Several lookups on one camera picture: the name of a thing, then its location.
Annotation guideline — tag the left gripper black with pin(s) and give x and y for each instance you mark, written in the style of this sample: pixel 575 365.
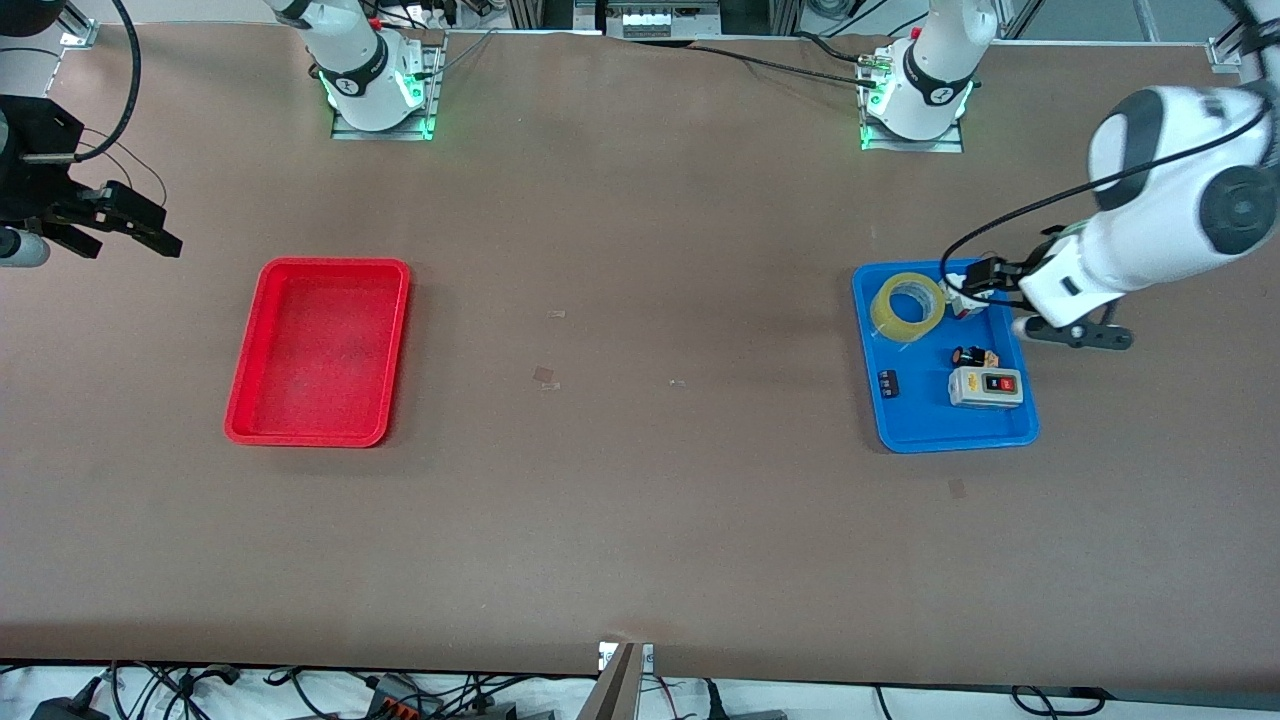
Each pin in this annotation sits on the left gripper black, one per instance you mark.
pixel 1029 268

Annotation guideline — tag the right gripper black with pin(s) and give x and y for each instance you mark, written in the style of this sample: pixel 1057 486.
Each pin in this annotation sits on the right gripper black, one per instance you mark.
pixel 30 180

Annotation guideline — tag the yellow transparent tape roll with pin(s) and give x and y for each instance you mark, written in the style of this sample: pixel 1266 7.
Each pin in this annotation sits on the yellow transparent tape roll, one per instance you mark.
pixel 880 312

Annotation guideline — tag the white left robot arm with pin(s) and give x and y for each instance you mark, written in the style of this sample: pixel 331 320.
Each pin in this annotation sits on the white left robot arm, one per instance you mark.
pixel 1150 215

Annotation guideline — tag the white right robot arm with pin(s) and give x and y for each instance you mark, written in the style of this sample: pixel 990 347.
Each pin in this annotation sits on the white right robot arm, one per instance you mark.
pixel 355 60

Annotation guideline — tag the white circuit breaker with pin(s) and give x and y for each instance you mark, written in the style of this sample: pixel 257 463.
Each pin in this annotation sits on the white circuit breaker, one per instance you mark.
pixel 968 306

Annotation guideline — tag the black orange push button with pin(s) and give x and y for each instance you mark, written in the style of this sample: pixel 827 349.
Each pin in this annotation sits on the black orange push button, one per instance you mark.
pixel 972 356

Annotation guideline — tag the small dark relay block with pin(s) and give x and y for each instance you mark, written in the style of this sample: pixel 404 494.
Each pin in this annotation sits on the small dark relay block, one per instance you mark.
pixel 889 385

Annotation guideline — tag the blue plastic tray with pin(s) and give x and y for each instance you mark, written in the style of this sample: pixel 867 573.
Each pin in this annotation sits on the blue plastic tray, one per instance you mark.
pixel 920 420

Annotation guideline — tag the red plastic tray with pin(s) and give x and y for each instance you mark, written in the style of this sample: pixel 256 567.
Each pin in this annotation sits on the red plastic tray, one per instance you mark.
pixel 300 420

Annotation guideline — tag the black power adapter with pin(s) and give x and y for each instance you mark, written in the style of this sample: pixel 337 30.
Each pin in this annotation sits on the black power adapter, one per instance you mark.
pixel 70 708

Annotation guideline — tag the black floor plug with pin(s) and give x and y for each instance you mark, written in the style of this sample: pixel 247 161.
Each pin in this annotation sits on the black floor plug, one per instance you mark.
pixel 745 712

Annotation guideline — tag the orange black connector block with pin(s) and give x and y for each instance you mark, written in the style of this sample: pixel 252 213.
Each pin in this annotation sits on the orange black connector block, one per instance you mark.
pixel 400 700

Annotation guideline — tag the grey on off switch box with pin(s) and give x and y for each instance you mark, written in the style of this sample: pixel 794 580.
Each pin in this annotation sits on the grey on off switch box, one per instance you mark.
pixel 985 388

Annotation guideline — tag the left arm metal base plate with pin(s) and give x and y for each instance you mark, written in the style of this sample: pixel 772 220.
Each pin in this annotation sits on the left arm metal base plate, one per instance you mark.
pixel 950 143

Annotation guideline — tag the metal table corner bracket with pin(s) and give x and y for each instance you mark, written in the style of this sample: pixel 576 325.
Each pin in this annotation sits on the metal table corner bracket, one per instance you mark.
pixel 1225 52
pixel 78 35

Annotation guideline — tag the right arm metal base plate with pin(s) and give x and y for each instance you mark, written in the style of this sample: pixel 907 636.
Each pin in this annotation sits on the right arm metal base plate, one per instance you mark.
pixel 432 100

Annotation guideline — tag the aluminium frame with white strip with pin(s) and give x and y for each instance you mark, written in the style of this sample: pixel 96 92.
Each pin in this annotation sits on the aluminium frame with white strip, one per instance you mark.
pixel 660 20

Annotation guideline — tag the aluminium profile post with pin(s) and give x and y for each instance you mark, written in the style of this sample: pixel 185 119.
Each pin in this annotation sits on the aluminium profile post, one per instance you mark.
pixel 618 685

